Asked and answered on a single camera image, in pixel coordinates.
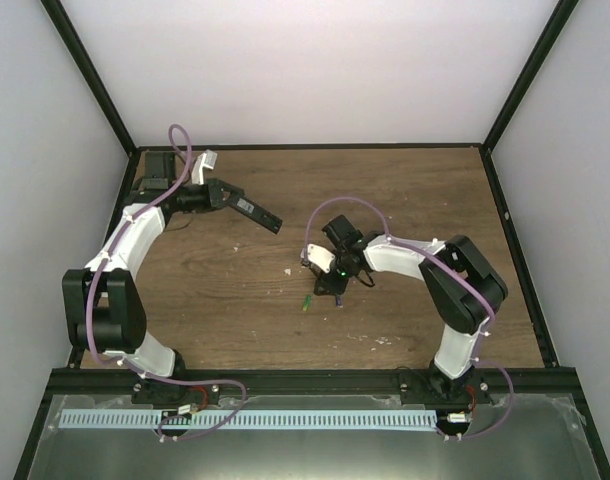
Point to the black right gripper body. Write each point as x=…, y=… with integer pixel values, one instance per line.
x=338, y=285

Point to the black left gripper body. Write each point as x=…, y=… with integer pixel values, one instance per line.
x=211, y=185

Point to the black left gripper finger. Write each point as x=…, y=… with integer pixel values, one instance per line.
x=219, y=205
x=229, y=191

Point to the black remote control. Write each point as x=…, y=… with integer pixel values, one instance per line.
x=255, y=212

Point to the green AAA battery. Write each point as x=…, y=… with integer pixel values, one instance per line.
x=307, y=303

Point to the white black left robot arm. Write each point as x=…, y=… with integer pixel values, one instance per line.
x=103, y=309

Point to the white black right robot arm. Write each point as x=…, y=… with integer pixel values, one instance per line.
x=466, y=290

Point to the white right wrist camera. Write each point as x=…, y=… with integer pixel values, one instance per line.
x=318, y=256

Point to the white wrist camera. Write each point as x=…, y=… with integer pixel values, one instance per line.
x=318, y=256
x=206, y=161

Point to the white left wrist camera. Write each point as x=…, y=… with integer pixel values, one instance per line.
x=206, y=161

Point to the black enclosure frame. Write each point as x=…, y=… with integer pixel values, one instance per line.
x=391, y=100

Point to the light blue slotted cable duct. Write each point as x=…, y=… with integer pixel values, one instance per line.
x=387, y=420

